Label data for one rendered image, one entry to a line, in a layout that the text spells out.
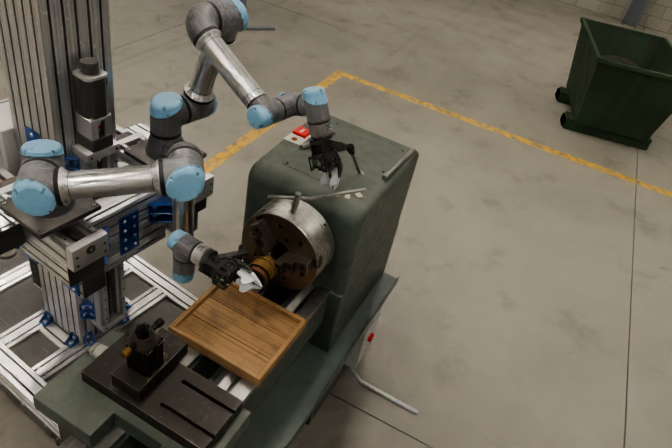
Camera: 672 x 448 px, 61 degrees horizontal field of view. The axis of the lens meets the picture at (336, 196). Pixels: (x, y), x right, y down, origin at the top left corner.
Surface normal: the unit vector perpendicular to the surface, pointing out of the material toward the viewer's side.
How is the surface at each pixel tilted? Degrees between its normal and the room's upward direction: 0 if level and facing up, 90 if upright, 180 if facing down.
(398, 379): 0
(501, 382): 0
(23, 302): 0
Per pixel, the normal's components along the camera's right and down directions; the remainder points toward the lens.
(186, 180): 0.36, 0.59
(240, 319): 0.18, -0.80
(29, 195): 0.11, 0.61
